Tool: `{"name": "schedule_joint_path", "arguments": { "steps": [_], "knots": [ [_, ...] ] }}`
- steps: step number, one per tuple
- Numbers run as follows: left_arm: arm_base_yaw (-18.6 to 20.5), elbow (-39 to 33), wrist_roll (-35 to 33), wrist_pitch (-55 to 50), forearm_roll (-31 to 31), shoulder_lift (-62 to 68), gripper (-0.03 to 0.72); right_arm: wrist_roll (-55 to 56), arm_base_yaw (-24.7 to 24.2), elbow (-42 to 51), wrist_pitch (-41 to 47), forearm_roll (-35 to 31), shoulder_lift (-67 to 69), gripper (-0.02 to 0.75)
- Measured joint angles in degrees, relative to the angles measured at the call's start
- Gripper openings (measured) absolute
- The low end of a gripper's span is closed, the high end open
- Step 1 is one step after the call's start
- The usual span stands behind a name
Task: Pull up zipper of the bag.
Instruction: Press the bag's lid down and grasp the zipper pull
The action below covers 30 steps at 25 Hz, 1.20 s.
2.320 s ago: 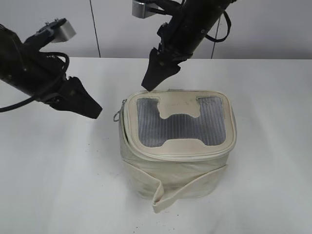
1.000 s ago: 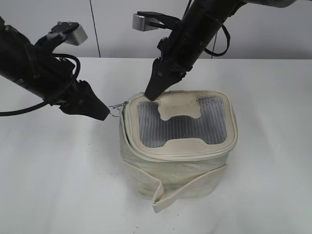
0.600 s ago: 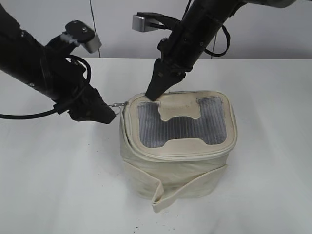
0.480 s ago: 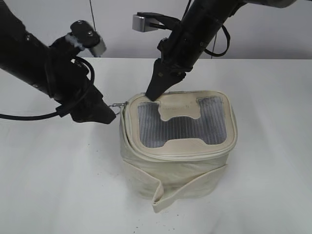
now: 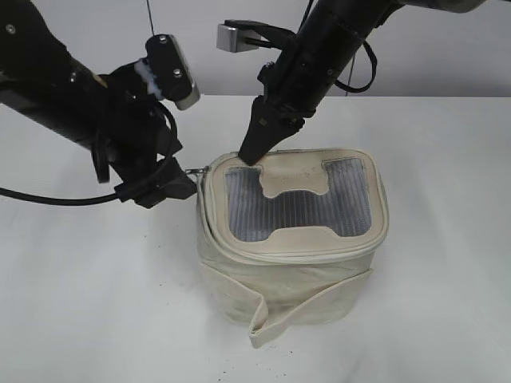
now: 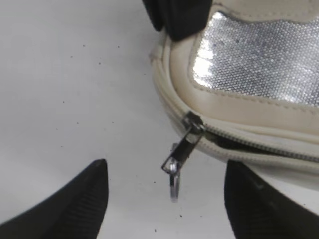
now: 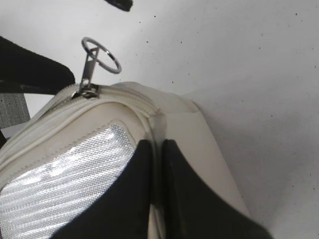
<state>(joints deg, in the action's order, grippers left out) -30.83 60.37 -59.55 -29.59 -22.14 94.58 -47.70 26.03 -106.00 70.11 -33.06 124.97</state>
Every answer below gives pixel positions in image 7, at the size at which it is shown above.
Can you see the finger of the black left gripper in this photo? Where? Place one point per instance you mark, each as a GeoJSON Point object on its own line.
{"type": "Point", "coordinates": [23, 71]}
{"type": "Point", "coordinates": [124, 5]}

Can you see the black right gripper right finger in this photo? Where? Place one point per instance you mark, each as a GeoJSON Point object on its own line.
{"type": "Point", "coordinates": [192, 210]}

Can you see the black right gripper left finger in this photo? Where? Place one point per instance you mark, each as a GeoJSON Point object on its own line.
{"type": "Point", "coordinates": [122, 212]}

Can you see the silver zipper pull with ring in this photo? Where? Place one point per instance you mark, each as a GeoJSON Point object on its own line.
{"type": "Point", "coordinates": [92, 48]}

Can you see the cream canvas zipper bag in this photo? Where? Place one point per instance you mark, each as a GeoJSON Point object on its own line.
{"type": "Point", "coordinates": [71, 152]}

